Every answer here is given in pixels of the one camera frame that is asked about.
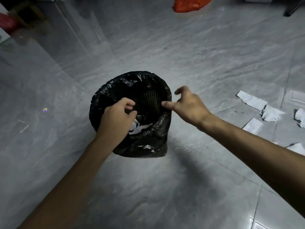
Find person's right hand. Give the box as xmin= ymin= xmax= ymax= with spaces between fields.
xmin=161 ymin=86 xmax=214 ymax=131

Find person's left hand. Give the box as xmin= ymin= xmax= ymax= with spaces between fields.
xmin=95 ymin=97 xmax=138 ymax=147

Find bunch of discarded paper scraps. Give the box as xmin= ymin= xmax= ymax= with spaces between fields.
xmin=128 ymin=119 xmax=154 ymax=136

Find black bag lined trash bin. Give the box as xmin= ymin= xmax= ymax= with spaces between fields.
xmin=89 ymin=71 xmax=173 ymax=158

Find white paper pieces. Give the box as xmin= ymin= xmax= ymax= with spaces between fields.
xmin=235 ymin=90 xmax=305 ymax=156

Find person's right forearm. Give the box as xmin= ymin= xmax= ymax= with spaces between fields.
xmin=198 ymin=114 xmax=305 ymax=208

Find person's left forearm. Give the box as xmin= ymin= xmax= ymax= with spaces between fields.
xmin=17 ymin=137 xmax=119 ymax=229

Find orange plastic bag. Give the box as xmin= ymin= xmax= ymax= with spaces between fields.
xmin=173 ymin=0 xmax=214 ymax=13

